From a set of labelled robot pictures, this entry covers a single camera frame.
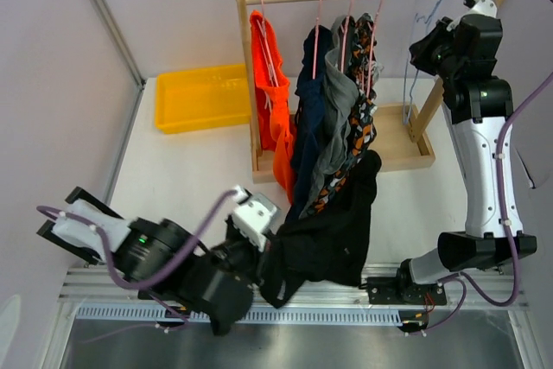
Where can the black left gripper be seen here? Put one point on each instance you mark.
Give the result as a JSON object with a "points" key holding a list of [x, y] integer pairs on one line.
{"points": [[252, 275]]}

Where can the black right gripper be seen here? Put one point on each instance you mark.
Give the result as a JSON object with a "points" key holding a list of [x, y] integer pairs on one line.
{"points": [[422, 50]]}

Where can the orange camouflage shorts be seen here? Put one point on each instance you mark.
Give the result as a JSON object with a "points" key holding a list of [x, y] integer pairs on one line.
{"points": [[363, 131]]}

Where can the pink hanger of camouflage shorts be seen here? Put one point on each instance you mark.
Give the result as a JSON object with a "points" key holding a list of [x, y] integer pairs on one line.
{"points": [[372, 47]]}

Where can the black shorts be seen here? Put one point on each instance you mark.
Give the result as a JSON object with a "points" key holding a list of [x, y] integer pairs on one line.
{"points": [[330, 246]]}

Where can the pink hanger of grey shorts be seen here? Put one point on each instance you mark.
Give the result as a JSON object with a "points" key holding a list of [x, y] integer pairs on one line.
{"points": [[345, 27]]}

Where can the grey shorts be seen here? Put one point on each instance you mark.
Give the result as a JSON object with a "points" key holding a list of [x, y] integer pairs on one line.
{"points": [[340, 95]]}

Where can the navy blue shorts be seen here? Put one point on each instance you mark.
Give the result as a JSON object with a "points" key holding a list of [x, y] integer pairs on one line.
{"points": [[308, 119]]}

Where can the pink hanger of orange shorts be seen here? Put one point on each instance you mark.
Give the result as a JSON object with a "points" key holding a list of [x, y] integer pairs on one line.
{"points": [[266, 49]]}

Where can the pink hanger of navy shorts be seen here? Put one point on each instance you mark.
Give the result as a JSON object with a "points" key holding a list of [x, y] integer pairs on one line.
{"points": [[317, 31]]}

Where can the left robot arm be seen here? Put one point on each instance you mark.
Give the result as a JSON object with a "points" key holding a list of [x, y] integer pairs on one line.
{"points": [[212, 271]]}

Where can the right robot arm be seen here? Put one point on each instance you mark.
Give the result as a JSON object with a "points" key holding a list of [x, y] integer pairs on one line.
{"points": [[462, 53]]}

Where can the wooden clothes rack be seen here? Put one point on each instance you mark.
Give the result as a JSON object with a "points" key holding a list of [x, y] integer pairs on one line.
{"points": [[401, 146]]}

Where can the yellow plastic bin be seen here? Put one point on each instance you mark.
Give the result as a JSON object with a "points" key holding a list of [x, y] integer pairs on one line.
{"points": [[202, 99]]}

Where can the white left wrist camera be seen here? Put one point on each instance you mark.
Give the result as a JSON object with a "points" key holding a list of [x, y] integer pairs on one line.
{"points": [[254, 216]]}

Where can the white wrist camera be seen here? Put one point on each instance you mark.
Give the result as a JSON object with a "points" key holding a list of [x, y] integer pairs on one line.
{"points": [[254, 216], [475, 7]]}

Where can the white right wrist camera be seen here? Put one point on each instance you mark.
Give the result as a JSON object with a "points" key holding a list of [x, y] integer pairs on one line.
{"points": [[475, 7]]}

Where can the aluminium mounting rail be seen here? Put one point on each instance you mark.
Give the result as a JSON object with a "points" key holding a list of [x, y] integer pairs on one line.
{"points": [[89, 293]]}

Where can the aluminium corner post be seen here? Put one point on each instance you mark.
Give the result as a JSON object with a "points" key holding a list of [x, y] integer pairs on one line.
{"points": [[116, 35]]}

